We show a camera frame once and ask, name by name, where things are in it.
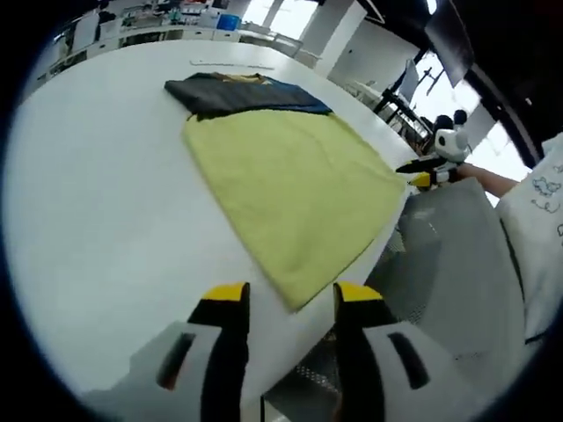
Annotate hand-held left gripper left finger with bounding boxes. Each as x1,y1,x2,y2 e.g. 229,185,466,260
131,280,251,422

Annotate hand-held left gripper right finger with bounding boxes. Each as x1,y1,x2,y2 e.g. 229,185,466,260
333,280,476,422

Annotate yellow and blue garment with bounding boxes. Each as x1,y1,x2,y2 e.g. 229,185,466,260
165,72,408,314

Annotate grey monitor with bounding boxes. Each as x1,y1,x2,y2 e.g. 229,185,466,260
398,59,419,105

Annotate grey mesh chair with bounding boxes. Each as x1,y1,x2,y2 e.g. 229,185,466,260
263,178,536,422

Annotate person's white printed shirt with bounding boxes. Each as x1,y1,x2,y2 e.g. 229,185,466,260
494,131,563,344

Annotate slim white column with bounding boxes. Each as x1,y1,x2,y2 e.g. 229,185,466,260
303,0,369,80

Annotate bright window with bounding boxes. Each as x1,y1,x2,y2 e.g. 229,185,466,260
241,0,325,40

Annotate white counter cabinets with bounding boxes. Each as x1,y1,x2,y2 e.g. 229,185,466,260
46,24,242,78

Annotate black frame desk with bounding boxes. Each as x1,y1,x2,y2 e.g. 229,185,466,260
376,87,435,146

